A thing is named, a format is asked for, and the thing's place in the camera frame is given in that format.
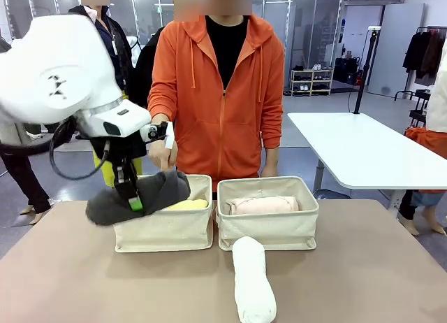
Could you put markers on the person in white top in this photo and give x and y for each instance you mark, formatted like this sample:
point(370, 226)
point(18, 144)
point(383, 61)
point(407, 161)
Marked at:
point(433, 127)

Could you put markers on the black pole stand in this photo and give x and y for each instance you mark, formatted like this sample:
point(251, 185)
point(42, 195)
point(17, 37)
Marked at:
point(365, 68)

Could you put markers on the pink towel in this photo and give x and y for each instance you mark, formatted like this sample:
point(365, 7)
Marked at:
point(262, 205)

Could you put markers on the clothes rack with dark coats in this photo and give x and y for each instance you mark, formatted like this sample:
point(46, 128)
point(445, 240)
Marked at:
point(424, 54)

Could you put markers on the person in orange hoodie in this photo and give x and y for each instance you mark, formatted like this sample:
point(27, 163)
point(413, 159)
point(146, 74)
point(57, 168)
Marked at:
point(227, 127)

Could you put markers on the grey towel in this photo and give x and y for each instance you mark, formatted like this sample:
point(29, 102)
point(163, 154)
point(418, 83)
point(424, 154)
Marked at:
point(160, 193)

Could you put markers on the yellow towel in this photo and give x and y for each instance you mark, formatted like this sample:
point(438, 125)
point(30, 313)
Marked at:
point(188, 205)

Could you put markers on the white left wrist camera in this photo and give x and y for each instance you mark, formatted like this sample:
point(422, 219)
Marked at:
point(157, 132)

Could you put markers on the person's left forearm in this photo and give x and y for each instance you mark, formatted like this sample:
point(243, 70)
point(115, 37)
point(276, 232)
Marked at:
point(272, 127)

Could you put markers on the person's right hand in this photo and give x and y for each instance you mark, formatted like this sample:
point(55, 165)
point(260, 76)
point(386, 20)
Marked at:
point(159, 153)

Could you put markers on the black bags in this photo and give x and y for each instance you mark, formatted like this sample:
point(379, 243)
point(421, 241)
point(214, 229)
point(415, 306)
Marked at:
point(346, 69)

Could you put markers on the person in dark trousers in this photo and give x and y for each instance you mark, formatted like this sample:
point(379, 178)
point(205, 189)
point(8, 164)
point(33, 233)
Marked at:
point(28, 183)

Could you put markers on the person's right forearm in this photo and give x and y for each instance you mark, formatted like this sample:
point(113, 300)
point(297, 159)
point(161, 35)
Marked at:
point(159, 99)

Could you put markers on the white rolled towel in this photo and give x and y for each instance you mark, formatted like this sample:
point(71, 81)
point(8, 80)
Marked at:
point(251, 284)

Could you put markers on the person in black jacket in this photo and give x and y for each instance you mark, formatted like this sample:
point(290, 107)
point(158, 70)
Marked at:
point(118, 50)

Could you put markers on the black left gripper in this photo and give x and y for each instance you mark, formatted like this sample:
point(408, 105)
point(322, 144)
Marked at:
point(118, 150)

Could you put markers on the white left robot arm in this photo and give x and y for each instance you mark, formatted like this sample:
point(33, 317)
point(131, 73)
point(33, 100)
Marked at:
point(59, 75)

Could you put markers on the beige fabric basket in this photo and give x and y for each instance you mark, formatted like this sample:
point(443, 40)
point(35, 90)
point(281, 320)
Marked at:
point(174, 228)
point(265, 228)

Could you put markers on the black utility cart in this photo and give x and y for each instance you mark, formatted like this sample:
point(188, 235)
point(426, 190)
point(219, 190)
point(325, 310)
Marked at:
point(419, 106)

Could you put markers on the person's left hand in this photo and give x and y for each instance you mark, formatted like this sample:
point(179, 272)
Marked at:
point(270, 164)

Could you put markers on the white table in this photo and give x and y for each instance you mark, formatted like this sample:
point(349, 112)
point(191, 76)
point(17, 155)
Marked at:
point(366, 148)

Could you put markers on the wooden shoe rack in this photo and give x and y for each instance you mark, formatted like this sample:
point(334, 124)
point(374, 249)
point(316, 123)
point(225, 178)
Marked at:
point(311, 82)

